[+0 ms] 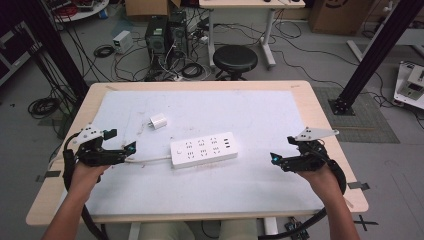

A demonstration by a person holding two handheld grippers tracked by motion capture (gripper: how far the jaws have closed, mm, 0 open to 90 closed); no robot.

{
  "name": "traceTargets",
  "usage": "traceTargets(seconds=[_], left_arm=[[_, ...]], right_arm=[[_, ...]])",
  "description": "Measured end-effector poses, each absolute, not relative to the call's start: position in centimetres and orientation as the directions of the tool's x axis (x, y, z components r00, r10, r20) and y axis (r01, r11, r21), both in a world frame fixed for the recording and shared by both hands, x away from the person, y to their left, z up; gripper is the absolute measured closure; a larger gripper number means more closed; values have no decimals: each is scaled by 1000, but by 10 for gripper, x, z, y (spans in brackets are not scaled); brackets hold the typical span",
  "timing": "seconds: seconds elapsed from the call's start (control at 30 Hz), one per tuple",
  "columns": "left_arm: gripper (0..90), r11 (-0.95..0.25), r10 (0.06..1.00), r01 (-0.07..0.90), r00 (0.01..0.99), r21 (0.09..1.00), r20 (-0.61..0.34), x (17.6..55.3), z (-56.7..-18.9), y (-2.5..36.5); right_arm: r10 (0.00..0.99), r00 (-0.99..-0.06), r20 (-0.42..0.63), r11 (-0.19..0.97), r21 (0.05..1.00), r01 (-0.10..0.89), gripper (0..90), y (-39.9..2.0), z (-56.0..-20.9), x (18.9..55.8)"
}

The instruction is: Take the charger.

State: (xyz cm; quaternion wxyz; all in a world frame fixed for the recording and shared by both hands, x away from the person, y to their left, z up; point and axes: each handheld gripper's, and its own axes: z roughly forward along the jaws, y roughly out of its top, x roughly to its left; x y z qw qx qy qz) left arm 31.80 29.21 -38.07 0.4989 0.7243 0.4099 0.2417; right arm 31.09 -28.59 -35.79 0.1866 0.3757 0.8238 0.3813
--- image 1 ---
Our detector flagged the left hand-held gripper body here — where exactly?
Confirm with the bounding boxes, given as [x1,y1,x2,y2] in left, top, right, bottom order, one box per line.
[71,124,130,168]

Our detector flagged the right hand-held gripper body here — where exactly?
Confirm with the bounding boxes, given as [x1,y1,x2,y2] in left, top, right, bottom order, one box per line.
[279,126,340,174]

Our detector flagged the white charger plug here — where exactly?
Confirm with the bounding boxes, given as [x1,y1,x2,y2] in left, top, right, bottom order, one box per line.
[147,112,169,131]

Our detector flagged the white power strip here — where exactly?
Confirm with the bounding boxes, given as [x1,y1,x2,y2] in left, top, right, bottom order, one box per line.
[169,131,240,170]

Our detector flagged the person's left hand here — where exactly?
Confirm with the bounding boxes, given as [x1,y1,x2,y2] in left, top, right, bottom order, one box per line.
[67,161,112,202]

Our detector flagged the person's right hand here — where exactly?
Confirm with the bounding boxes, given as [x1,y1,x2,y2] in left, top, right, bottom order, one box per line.
[295,164,338,200]

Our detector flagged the grey tape strip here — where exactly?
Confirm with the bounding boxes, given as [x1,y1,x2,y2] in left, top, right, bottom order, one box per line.
[35,169,63,183]
[346,181,371,192]

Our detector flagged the grey floor mat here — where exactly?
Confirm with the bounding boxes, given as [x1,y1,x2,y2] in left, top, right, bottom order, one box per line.
[312,85,402,145]

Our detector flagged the white table mat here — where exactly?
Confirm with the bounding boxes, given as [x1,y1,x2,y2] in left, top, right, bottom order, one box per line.
[84,89,325,217]

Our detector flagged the white power supply box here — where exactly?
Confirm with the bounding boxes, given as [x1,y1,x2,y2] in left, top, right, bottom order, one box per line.
[112,29,134,55]

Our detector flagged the black round stool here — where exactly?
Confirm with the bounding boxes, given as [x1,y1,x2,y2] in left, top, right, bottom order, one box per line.
[212,44,259,82]

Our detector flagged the black computer tower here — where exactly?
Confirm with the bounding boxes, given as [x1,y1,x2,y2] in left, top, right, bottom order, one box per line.
[144,15,170,70]
[167,10,190,58]

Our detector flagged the black metal stand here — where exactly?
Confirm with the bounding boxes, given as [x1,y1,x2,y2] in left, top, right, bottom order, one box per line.
[13,0,90,100]
[327,0,424,116]

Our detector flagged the white device on floor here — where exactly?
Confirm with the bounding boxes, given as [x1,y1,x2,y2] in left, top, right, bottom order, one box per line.
[393,60,424,111]

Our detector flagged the small cardboard box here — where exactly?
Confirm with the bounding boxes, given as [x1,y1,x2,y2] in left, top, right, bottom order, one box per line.
[124,0,182,18]

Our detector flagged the large cardboard box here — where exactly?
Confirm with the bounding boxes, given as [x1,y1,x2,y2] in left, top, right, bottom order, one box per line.
[307,0,376,36]

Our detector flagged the round white table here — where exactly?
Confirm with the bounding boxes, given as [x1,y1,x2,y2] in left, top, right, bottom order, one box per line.
[42,0,111,24]

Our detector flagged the white desk with legs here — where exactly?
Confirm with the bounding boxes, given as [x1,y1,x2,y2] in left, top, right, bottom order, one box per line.
[198,0,307,70]

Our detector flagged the white power strip cable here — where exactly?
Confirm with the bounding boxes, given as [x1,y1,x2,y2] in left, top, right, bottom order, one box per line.
[124,155,173,165]

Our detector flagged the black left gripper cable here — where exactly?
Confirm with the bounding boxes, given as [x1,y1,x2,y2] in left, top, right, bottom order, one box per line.
[61,131,112,240]

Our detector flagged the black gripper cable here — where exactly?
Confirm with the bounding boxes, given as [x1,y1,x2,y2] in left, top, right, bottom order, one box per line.
[61,131,112,240]
[257,158,348,240]

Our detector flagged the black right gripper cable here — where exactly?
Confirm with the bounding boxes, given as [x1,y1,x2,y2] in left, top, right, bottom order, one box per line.
[257,158,348,240]

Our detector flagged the large coiled black cable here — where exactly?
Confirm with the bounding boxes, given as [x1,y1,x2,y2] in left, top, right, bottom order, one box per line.
[27,96,62,120]

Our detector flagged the coiled black cable by stool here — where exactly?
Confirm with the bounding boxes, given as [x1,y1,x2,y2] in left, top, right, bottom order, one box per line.
[180,62,206,80]

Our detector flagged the small coiled black cable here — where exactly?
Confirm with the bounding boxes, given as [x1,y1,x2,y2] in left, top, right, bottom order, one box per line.
[93,44,116,59]

